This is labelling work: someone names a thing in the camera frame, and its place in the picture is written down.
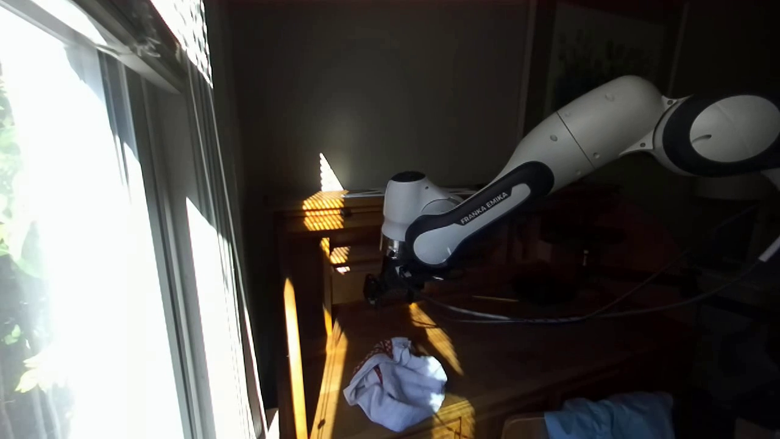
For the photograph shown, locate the small wooden desk drawer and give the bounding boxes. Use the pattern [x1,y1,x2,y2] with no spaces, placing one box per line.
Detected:
[322,237,384,305]

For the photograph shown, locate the light blue garment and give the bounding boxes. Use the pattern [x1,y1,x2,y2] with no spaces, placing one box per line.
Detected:
[545,393,675,439]

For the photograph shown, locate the framed wall picture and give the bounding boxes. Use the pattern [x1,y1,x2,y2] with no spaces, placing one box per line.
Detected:
[528,0,687,125]

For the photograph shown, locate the wooden roll-top desk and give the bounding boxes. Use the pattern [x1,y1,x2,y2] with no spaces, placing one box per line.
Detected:
[275,186,775,439]

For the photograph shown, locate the white window blinds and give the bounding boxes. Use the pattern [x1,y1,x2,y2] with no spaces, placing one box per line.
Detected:
[151,0,214,87]

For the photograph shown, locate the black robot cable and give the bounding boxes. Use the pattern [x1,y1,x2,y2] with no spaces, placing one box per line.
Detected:
[423,238,780,327]

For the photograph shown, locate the crumpled white cloth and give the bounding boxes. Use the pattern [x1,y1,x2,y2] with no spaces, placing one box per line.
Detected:
[342,336,448,432]

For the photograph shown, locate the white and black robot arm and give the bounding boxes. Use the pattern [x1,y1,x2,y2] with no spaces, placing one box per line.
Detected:
[364,75,780,302]

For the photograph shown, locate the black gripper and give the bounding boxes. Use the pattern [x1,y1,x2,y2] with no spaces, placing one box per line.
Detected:
[364,257,425,305]

